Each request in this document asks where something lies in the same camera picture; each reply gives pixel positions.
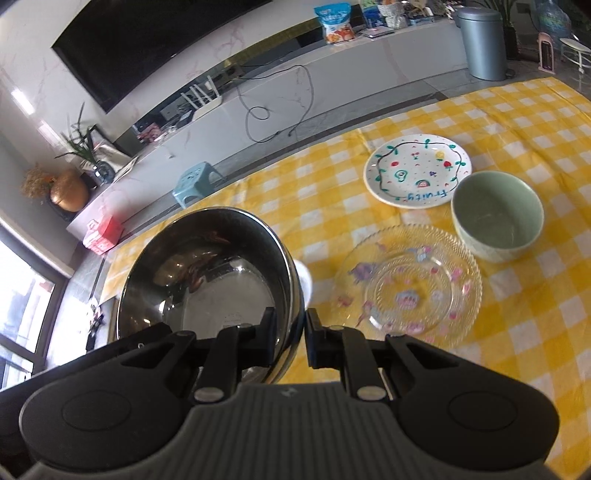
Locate red cardboard box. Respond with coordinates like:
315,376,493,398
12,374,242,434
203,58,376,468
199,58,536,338
83,216,123,256

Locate white leaning board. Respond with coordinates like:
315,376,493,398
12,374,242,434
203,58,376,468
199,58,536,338
95,143,139,181

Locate light blue plastic stool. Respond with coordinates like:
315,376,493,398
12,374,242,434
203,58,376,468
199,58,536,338
172,161,225,208

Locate pink small heater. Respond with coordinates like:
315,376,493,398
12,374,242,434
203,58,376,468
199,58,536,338
537,32,557,72

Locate blue snack bag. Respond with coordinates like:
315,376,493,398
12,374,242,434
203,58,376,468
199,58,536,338
314,2,355,45

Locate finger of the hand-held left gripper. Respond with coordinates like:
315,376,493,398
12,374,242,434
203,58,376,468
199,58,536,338
107,322,172,361

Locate yellow checkered tablecloth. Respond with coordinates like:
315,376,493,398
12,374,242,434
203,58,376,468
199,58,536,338
99,78,591,480

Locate small white printed dish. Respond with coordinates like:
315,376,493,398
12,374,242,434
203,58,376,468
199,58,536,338
292,260,315,305

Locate green ceramic bowl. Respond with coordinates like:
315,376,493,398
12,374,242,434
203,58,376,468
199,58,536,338
451,171,544,264

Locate dried flower bunch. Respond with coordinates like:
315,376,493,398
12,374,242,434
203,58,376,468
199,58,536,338
19,164,56,199

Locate blue water jug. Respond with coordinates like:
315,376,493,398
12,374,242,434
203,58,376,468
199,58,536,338
536,0,572,38

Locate white wire stand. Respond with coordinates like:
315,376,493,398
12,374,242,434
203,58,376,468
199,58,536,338
560,38,591,70

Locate black flat television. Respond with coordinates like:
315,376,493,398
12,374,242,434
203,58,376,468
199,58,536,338
51,0,273,114

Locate grey metal trash can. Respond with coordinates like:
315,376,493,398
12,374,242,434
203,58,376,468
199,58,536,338
455,7,508,81

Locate white fruit-painted plate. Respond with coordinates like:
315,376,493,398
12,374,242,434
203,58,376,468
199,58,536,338
363,135,472,209

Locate green plant in glass vase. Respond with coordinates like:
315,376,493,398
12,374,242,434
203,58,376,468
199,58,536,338
54,102,116,188

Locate white marble television console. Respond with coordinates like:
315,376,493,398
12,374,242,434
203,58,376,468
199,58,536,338
65,18,472,241

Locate stainless steel bowl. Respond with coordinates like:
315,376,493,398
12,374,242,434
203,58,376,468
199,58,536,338
113,208,306,386

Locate potted green plant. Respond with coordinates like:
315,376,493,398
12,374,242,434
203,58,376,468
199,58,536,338
480,0,520,60

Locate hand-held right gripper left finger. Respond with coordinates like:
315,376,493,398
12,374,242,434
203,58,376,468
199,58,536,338
121,308,278,404

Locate white router with antennas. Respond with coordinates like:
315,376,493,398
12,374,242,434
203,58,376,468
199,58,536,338
180,76,223,114

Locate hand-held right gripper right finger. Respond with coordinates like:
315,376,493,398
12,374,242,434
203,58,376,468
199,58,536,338
305,308,462,402

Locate golden round vase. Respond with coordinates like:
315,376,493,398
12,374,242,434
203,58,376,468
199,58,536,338
48,168,90,213

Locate clear glass printed plate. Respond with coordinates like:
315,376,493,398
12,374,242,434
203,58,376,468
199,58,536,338
333,224,483,347

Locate dark window frame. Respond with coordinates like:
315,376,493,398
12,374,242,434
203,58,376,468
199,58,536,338
0,222,70,384

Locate black cable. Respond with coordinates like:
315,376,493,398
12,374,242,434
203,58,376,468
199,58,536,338
245,65,315,141

